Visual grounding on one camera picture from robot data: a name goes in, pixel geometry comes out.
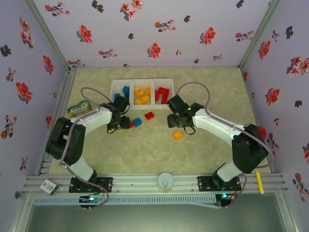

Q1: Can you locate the white plastic bin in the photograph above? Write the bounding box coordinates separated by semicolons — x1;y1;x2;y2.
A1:
110;79;133;111
152;77;176;110
130;79;155;111

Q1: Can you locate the green snack bag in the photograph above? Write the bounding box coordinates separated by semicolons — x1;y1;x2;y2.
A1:
67;100;93;118

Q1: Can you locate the white round cap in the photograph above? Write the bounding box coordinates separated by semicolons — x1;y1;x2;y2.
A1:
156;172;174;194

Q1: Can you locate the red round object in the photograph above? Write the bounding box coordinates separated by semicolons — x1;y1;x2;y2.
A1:
257;125;267;140

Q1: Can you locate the circuit board with green light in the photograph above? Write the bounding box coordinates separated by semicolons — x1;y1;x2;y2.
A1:
216;192;239;208
79;194;108;210

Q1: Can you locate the white box with red logo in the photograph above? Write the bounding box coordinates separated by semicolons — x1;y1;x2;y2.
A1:
39;179;61;196

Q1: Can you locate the yellow marker pen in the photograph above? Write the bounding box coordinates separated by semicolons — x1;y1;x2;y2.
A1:
255;170;265;195

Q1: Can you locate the thin aluminium frame rail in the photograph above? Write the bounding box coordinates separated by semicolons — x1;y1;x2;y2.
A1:
70;64;242;70

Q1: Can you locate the aluminium frame side rail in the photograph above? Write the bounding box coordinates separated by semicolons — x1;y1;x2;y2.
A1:
38;67;77;176

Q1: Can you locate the wide aluminium frame rail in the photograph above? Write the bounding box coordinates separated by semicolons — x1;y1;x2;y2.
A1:
23;173;288;195

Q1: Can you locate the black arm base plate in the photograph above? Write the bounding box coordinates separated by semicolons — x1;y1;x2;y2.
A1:
69;176;113;193
197;175;242;193

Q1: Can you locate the aluminium frame post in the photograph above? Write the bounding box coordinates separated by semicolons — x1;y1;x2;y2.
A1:
238;0;283;70
23;0;73;72

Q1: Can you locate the white slotted cable duct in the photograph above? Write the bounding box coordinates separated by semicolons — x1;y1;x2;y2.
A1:
32;195;217;206

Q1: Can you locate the aluminium frame leg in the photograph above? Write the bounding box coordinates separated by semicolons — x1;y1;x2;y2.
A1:
275;193;301;232
7;193;33;232

